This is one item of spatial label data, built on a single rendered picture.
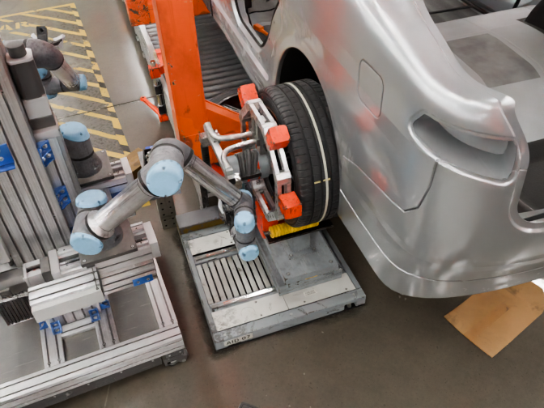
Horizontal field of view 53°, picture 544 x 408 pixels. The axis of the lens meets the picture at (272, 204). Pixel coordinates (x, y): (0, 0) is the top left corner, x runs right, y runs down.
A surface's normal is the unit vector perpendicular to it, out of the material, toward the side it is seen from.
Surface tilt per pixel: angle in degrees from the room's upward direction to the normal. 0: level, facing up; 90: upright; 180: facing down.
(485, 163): 14
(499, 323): 1
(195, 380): 0
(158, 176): 86
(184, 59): 90
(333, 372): 0
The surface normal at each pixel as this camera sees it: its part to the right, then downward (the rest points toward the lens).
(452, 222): -0.36, 0.63
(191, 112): 0.33, 0.63
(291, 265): -0.03, -0.73
